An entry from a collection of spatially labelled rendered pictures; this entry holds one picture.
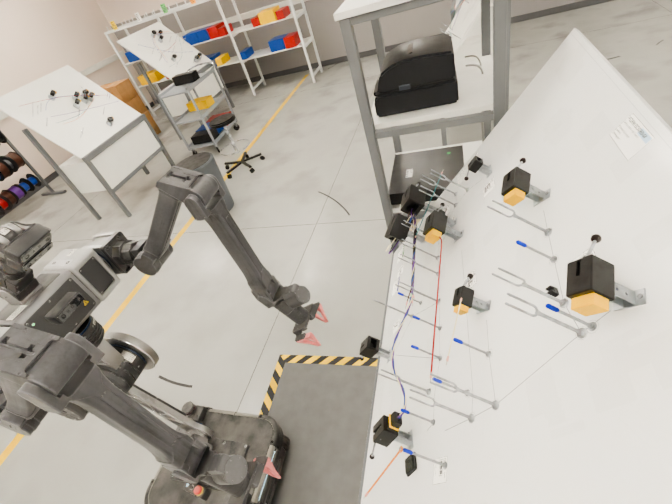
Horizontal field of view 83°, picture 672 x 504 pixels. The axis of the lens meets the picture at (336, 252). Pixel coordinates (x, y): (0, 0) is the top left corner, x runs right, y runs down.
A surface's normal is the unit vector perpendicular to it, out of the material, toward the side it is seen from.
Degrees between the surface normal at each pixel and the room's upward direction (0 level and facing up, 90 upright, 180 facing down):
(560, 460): 52
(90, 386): 86
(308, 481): 0
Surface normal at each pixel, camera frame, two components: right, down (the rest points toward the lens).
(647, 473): -0.90, -0.40
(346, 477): -0.26, -0.73
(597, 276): 0.29, -0.36
